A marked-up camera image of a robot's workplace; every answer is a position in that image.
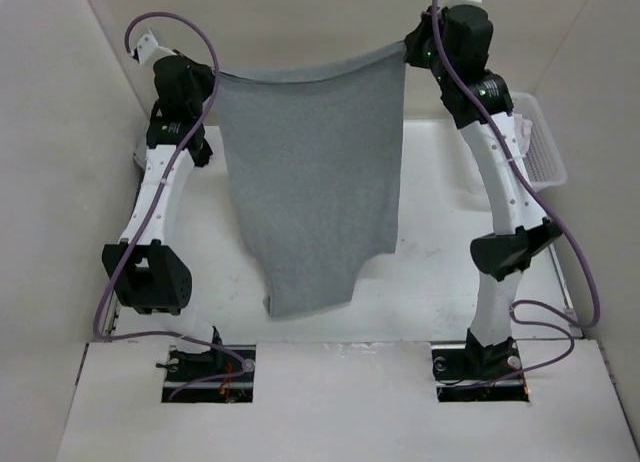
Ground grey tank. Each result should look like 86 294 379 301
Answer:
133 143 146 170
214 42 406 318

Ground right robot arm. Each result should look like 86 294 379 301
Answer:
404 5 561 381

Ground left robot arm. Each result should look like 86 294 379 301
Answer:
102 53 225 381

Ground folded grey tank top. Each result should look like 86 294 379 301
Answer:
133 143 146 170

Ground white tank top in basket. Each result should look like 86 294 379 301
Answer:
514 113 533 156

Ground white plastic basket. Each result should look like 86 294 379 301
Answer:
511 92 568 192

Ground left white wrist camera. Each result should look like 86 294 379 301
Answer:
129 29 176 67

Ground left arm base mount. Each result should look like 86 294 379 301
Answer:
156 348 255 404

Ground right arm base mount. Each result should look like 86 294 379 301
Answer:
431 341 529 403

